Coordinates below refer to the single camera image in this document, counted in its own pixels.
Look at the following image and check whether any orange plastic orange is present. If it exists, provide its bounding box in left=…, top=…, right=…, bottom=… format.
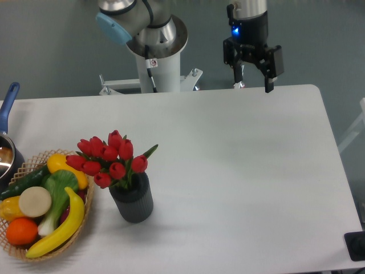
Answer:
left=6, top=217, right=38, bottom=245

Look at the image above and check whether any yellow plastic banana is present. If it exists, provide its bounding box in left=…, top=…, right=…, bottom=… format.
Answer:
left=26, top=187, right=85, bottom=259

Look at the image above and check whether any woven wicker basket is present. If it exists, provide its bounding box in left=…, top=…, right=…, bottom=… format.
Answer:
left=1, top=150, right=94, bottom=262

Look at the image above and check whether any beige round radish slice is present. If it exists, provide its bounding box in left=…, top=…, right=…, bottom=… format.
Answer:
left=18, top=187, right=52, bottom=217

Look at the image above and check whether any dark grey ribbed vase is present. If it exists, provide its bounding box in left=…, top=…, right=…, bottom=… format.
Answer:
left=109, top=172, right=153, bottom=223

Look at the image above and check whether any red fruit toy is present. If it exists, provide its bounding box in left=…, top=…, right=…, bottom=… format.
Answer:
left=59, top=190, right=87, bottom=225

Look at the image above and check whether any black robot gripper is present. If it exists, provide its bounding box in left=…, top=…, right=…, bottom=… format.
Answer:
left=223, top=3, right=284, bottom=93

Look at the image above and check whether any yellow squash toy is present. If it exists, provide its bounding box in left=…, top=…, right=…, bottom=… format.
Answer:
left=46, top=154, right=89, bottom=190

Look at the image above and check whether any dark pot blue handle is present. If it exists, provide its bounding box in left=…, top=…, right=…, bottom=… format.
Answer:
left=1, top=82, right=25, bottom=192

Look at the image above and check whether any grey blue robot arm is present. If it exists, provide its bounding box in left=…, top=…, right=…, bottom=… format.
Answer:
left=96, top=1, right=284, bottom=93

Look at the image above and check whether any white frame at right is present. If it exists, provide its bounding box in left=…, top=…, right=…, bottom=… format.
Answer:
left=338, top=98, right=364, bottom=154

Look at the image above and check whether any green cucumber toy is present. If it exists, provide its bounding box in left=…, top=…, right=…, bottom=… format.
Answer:
left=1, top=165, right=50, bottom=201

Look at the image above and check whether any black device table corner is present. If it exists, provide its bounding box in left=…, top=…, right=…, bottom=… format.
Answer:
left=344, top=231, right=365, bottom=261

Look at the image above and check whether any red tulip bouquet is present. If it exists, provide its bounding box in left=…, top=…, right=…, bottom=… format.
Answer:
left=66, top=130, right=158, bottom=191

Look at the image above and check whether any green bok choy toy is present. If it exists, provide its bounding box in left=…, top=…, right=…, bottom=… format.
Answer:
left=38, top=170, right=79, bottom=237

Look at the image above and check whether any yellow bell pepper toy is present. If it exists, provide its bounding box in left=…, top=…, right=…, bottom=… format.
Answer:
left=1, top=196, right=26, bottom=221

